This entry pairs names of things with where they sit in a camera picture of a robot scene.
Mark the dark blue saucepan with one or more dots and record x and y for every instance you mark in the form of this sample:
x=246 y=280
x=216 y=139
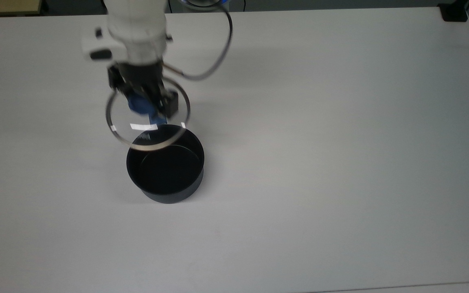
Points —
x=169 y=171

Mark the black clamp block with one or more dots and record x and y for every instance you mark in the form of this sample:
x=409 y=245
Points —
x=454 y=13

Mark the glass lid with blue knob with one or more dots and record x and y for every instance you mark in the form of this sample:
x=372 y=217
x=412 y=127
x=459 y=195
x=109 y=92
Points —
x=136 y=106

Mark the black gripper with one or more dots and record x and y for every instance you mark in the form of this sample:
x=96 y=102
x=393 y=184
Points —
x=143 y=79

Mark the yellow wooden board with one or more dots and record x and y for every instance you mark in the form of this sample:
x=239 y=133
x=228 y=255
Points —
x=2 y=6

